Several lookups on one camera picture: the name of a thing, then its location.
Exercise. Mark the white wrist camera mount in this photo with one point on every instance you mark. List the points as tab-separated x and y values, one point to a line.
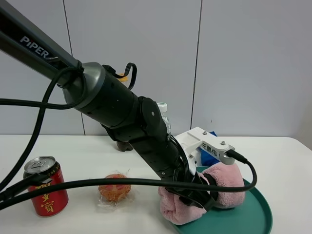
196	140

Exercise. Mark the blue rolled towel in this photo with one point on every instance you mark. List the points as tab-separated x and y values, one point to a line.
202	158

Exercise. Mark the cola bottle yellow cap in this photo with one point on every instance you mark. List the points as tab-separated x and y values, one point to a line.
124	146

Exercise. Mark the pink fluffy towel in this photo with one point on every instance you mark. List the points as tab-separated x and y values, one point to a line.
175	211

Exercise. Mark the green round plastic tray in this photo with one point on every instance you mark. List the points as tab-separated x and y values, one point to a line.
253	216

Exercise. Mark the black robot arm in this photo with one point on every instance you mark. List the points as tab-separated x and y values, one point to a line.
94	90

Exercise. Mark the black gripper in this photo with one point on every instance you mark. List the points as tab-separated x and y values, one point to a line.
189	185

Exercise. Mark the wrapped fruit muffin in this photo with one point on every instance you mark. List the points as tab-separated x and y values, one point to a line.
114	198

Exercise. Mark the water bottle green label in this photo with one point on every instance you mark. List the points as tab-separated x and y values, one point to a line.
163	107

